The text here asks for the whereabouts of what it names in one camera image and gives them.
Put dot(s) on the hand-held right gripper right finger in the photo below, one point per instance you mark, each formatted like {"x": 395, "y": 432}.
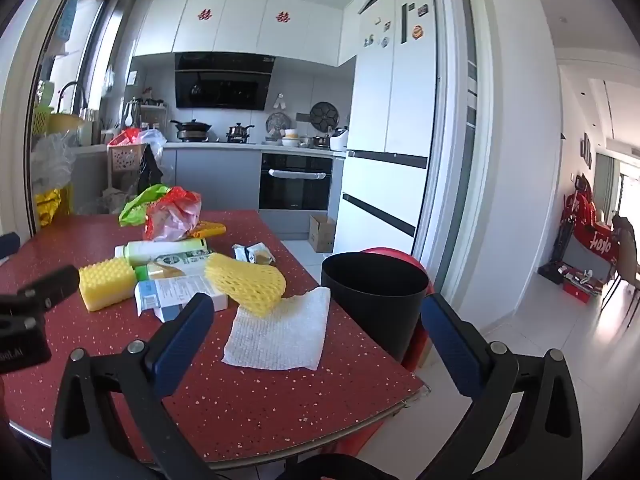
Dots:
{"x": 450, "y": 345}

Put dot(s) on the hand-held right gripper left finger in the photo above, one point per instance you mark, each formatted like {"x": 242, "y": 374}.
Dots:
{"x": 182, "y": 342}

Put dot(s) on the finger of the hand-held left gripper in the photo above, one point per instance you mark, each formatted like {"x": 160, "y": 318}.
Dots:
{"x": 55, "y": 284}
{"x": 7, "y": 245}

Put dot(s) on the green cap detergent bottle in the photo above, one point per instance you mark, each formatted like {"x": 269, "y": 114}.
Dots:
{"x": 175, "y": 265}

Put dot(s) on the black trash bin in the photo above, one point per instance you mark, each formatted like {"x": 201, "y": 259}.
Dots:
{"x": 375, "y": 310}

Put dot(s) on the pale green cylindrical bottle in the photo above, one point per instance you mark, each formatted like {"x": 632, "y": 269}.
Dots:
{"x": 160, "y": 251}

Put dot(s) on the red plastic stool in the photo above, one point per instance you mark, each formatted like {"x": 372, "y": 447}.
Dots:
{"x": 417, "y": 345}

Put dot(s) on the white and blue carton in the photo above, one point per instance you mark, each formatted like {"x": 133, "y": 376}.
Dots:
{"x": 170, "y": 294}

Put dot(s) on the yellow sponge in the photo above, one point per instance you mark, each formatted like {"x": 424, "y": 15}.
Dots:
{"x": 106, "y": 285}

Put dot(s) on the yellow bag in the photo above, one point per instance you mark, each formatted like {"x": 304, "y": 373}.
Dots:
{"x": 50, "y": 205}

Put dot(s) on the yellow foam fruit net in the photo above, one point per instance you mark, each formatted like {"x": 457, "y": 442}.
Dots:
{"x": 245, "y": 282}

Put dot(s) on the crumpled white plastic bag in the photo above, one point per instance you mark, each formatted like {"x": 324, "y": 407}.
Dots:
{"x": 52, "y": 160}

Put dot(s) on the white paper towel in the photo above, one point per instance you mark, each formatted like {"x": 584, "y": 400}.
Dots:
{"x": 280, "y": 335}

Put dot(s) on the green plastic bag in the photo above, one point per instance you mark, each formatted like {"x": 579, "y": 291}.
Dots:
{"x": 135, "y": 207}

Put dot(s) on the silver foil wrapper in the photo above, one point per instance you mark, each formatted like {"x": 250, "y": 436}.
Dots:
{"x": 252, "y": 254}

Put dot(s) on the orange yellow snack packet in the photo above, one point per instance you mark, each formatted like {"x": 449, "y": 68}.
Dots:
{"x": 210, "y": 230}

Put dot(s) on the red plastic bag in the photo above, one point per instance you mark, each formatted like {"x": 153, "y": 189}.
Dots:
{"x": 172, "y": 217}

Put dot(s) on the red box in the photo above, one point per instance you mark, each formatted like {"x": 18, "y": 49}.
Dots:
{"x": 577, "y": 292}

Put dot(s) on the beige perforated basket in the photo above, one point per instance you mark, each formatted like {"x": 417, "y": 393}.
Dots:
{"x": 125, "y": 159}

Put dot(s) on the black bag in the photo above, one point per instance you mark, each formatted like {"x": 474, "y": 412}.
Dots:
{"x": 149, "y": 172}

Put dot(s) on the kitchen faucet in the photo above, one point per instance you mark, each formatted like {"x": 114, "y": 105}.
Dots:
{"x": 70, "y": 91}

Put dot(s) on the cardboard box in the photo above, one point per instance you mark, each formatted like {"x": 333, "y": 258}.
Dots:
{"x": 320, "y": 234}

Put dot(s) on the black built-in oven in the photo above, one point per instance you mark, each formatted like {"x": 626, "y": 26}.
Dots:
{"x": 295, "y": 182}

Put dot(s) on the dining chair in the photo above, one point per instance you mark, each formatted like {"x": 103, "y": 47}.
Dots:
{"x": 627, "y": 250}

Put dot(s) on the black wok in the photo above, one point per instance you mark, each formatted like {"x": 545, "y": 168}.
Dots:
{"x": 191, "y": 127}

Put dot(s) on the steel pot with lid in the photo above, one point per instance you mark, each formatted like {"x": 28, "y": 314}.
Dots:
{"x": 240, "y": 132}

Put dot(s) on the white countertop appliance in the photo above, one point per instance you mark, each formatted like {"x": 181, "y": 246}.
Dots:
{"x": 339, "y": 141}

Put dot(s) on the round metal steamer rack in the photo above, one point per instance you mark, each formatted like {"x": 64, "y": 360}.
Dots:
{"x": 277, "y": 123}

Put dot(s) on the white refrigerator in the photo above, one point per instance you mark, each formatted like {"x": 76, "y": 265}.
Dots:
{"x": 390, "y": 110}

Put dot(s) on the black range hood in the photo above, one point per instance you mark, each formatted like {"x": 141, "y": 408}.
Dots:
{"x": 220, "y": 85}

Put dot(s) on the round hanging pan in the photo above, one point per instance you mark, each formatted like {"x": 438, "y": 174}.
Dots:
{"x": 324, "y": 114}

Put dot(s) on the white upper cabinets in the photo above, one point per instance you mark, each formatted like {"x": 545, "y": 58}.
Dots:
{"x": 240, "y": 25}

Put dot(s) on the dark wall decoration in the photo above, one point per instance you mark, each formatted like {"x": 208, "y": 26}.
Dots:
{"x": 586, "y": 152}

